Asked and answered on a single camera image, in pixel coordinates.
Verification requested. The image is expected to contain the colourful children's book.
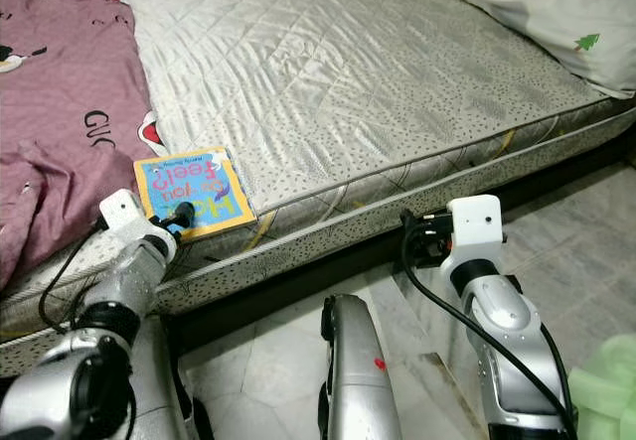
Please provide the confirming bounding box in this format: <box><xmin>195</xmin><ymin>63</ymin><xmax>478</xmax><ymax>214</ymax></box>
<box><xmin>132</xmin><ymin>147</ymin><xmax>257</xmax><ymax>242</ymax></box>

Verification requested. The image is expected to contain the pink printed blanket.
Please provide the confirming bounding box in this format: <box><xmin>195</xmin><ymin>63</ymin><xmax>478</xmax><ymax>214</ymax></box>
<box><xmin>0</xmin><ymin>0</ymin><xmax>165</xmax><ymax>287</ymax></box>

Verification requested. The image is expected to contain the white pillow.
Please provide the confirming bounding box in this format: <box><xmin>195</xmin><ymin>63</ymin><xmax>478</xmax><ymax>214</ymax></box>
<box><xmin>454</xmin><ymin>0</ymin><xmax>636</xmax><ymax>100</ymax></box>

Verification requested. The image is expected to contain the grey speckled bed base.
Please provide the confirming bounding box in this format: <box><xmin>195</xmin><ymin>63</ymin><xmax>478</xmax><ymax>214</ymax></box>
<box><xmin>0</xmin><ymin>112</ymin><xmax>636</xmax><ymax>342</ymax></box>

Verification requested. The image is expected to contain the silver left robot leg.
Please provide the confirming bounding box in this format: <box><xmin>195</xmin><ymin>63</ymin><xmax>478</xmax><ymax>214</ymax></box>
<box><xmin>129</xmin><ymin>316</ymin><xmax>195</xmax><ymax>440</ymax></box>

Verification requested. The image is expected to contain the silver robot leg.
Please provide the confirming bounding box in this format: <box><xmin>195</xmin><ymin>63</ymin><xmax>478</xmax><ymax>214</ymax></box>
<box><xmin>318</xmin><ymin>294</ymin><xmax>403</xmax><ymax>440</ymax></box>
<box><xmin>129</xmin><ymin>316</ymin><xmax>195</xmax><ymax>440</ymax></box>

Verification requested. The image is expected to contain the silver right robot leg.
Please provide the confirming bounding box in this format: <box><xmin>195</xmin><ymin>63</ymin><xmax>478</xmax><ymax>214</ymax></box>
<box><xmin>318</xmin><ymin>294</ymin><xmax>403</xmax><ymax>440</ymax></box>

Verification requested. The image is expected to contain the grey quilted mattress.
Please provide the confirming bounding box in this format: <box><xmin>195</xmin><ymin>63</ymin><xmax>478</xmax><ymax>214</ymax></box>
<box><xmin>60</xmin><ymin>0</ymin><xmax>636</xmax><ymax>302</ymax></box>

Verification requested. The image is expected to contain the light green cloth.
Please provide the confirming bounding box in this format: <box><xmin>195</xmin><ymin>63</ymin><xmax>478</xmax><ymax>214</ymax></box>
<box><xmin>568</xmin><ymin>333</ymin><xmax>636</xmax><ymax>440</ymax></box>

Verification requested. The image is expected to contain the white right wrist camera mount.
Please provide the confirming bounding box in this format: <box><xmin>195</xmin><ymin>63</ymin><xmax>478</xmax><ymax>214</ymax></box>
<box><xmin>445</xmin><ymin>195</ymin><xmax>503</xmax><ymax>267</ymax></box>

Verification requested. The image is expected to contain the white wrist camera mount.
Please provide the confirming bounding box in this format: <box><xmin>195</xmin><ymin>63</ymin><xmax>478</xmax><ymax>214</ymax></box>
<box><xmin>99</xmin><ymin>190</ymin><xmax>160</xmax><ymax>252</ymax></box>
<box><xmin>445</xmin><ymin>195</ymin><xmax>503</xmax><ymax>267</ymax></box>

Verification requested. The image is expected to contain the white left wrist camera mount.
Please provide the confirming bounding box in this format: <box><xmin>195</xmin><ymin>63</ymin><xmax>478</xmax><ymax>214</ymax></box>
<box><xmin>99</xmin><ymin>190</ymin><xmax>160</xmax><ymax>252</ymax></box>

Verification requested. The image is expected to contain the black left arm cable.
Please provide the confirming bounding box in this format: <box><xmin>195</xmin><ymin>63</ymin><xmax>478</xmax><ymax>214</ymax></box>
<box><xmin>38</xmin><ymin>220</ymin><xmax>110</xmax><ymax>337</ymax></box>

